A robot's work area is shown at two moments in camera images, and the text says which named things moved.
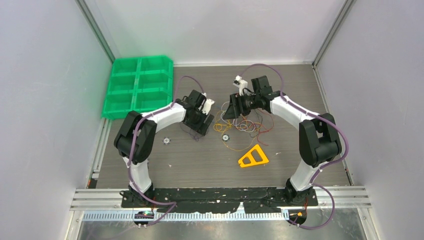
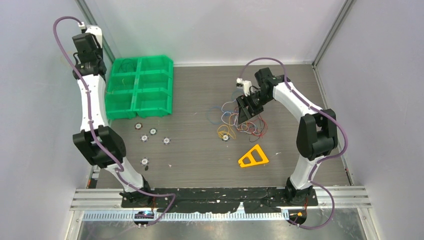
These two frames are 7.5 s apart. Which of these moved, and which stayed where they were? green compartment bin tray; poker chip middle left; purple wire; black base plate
Moved: purple wire
Stayed: black base plate; green compartment bin tray; poker chip middle left
